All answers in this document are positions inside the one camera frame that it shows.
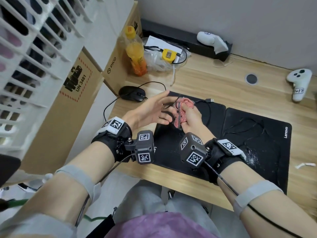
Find person's right hand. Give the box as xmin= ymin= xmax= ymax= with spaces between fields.
xmin=182 ymin=102 xmax=215 ymax=144

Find person's left hand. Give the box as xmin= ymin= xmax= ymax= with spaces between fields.
xmin=121 ymin=90 xmax=178 ymax=131

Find pink cleaning cloth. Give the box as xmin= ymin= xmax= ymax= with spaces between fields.
xmin=172 ymin=96 xmax=196 ymax=131

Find black mouse pad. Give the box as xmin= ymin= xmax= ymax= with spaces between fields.
xmin=152 ymin=91 xmax=226 ymax=182
xmin=210 ymin=107 xmax=293 ymax=195

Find person's left forearm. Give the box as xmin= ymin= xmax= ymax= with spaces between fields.
xmin=5 ymin=141 xmax=117 ymax=238

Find person's right forearm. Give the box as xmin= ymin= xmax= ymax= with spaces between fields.
xmin=218 ymin=161 xmax=317 ymax=238

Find person's purple shirt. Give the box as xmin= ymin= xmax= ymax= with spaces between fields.
xmin=104 ymin=212 xmax=218 ymax=238

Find cardboard box with round logo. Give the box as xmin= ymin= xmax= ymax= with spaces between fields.
xmin=101 ymin=1 xmax=143 ymax=96

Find clear plastic bag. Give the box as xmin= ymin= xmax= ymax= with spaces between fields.
xmin=143 ymin=48 xmax=193 ymax=72

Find orange juice bottle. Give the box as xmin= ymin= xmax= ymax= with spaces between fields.
xmin=119 ymin=25 xmax=148 ymax=77

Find white board panel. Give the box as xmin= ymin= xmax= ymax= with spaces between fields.
xmin=64 ymin=84 xmax=117 ymax=166

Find yellow tape measure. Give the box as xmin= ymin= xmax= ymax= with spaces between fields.
xmin=162 ymin=49 xmax=177 ymax=63

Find white paper sheet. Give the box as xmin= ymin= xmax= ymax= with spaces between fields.
xmin=144 ymin=35 xmax=189 ymax=62

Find long black bar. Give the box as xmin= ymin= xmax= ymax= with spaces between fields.
xmin=140 ymin=19 xmax=233 ymax=62

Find large cardboard box red-dotted label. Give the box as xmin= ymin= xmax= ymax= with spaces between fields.
xmin=5 ymin=47 xmax=104 ymax=175

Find white controller with label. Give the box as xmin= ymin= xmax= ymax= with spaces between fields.
xmin=286 ymin=68 xmax=312 ymax=102

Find white slatted crate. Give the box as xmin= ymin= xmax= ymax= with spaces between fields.
xmin=0 ymin=0 xmax=104 ymax=156

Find green strip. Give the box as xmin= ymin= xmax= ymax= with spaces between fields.
xmin=0 ymin=198 xmax=29 ymax=209

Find black wrist camera with markers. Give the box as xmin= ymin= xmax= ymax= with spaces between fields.
xmin=179 ymin=132 xmax=208 ymax=169
xmin=124 ymin=130 xmax=155 ymax=165

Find black wrist strap white marker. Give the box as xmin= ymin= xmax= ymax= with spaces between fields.
xmin=204 ymin=138 xmax=248 ymax=185
xmin=91 ymin=116 xmax=133 ymax=163

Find thin white wire loop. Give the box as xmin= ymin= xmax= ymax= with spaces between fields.
xmin=213 ymin=59 xmax=234 ymax=69

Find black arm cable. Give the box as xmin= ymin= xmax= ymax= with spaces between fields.
xmin=74 ymin=153 xmax=137 ymax=227
xmin=204 ymin=163 xmax=304 ymax=238

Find thin black cable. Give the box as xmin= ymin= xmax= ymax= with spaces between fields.
xmin=143 ymin=46 xmax=188 ymax=65

